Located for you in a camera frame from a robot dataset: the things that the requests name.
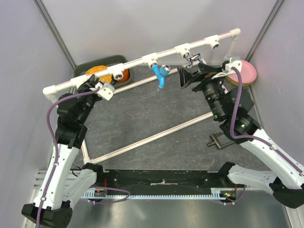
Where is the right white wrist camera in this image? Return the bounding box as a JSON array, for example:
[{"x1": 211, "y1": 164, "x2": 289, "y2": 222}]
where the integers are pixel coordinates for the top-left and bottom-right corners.
[{"x1": 211, "y1": 56, "x2": 242, "y2": 79}]

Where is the grey slotted cable duct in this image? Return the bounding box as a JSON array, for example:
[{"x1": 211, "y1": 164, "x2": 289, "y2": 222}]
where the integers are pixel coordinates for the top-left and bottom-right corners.
[{"x1": 81, "y1": 188, "x2": 238, "y2": 202}]

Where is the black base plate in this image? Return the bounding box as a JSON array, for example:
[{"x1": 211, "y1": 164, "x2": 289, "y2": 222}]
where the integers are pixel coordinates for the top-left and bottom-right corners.
[{"x1": 97, "y1": 170, "x2": 229, "y2": 196}]

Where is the chrome metal faucet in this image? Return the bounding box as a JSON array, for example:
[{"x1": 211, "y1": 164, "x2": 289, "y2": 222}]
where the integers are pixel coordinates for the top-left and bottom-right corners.
[{"x1": 183, "y1": 53, "x2": 204, "y2": 68}]

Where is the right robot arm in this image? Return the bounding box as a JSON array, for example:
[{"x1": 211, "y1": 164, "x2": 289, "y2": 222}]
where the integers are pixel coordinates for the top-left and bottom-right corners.
[{"x1": 177, "y1": 64, "x2": 304, "y2": 209}]

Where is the blue plastic faucet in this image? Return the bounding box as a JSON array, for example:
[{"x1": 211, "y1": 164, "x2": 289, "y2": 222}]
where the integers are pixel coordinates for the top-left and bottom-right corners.
[{"x1": 151, "y1": 64, "x2": 171, "y2": 91}]

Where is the yellow green plate stack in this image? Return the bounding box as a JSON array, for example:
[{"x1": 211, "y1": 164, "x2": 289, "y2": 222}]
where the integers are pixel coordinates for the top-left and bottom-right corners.
[{"x1": 226, "y1": 76, "x2": 256, "y2": 87}]

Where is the dark green plastic tray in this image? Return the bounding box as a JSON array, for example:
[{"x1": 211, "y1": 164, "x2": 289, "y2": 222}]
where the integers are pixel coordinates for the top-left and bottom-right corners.
[{"x1": 73, "y1": 55, "x2": 132, "y2": 88}]

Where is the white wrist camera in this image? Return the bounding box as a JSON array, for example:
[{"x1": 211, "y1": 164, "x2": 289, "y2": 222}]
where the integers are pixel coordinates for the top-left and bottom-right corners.
[
  {"x1": 211, "y1": 56, "x2": 242, "y2": 79},
  {"x1": 95, "y1": 82, "x2": 115, "y2": 101}
]

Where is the dark grey stone mat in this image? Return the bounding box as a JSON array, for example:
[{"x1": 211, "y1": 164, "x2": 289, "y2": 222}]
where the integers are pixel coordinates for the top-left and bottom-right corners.
[{"x1": 85, "y1": 74, "x2": 267, "y2": 171}]

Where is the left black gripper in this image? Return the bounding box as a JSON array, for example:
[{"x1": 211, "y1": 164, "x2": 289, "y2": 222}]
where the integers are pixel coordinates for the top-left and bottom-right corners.
[{"x1": 77, "y1": 74, "x2": 101, "y2": 123}]

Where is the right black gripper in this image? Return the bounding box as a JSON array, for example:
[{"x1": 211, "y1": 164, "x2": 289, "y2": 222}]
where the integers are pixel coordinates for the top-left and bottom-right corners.
[{"x1": 177, "y1": 62, "x2": 227, "y2": 120}]

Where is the orange red cup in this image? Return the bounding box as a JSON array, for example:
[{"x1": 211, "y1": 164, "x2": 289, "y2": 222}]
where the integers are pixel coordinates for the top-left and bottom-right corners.
[{"x1": 118, "y1": 69, "x2": 130, "y2": 83}]

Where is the pink plate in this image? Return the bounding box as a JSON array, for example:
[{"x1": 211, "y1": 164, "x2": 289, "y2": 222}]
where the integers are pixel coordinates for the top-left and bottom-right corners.
[{"x1": 228, "y1": 60, "x2": 257, "y2": 83}]

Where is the orange dotted plate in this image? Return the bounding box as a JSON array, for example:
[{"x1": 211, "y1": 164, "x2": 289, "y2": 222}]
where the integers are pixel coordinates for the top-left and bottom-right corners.
[{"x1": 85, "y1": 65, "x2": 114, "y2": 84}]

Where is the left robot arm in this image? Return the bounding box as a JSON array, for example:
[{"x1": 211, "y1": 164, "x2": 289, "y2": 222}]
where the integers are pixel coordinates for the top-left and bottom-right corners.
[{"x1": 21, "y1": 75, "x2": 104, "y2": 228}]

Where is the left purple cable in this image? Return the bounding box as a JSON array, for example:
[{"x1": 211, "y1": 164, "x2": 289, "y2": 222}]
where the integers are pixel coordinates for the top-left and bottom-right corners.
[{"x1": 36, "y1": 86, "x2": 131, "y2": 228}]

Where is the white PVC pipe frame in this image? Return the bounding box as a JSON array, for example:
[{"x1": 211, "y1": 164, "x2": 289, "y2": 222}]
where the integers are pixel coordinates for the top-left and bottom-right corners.
[{"x1": 43, "y1": 28, "x2": 241, "y2": 164}]

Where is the dark metal faucet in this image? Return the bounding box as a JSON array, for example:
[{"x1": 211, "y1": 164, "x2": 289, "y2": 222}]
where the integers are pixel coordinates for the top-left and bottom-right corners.
[{"x1": 207, "y1": 132, "x2": 234, "y2": 150}]

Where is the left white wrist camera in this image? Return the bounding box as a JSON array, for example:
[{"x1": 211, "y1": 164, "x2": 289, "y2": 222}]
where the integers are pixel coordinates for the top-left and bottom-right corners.
[{"x1": 95, "y1": 82, "x2": 115, "y2": 101}]

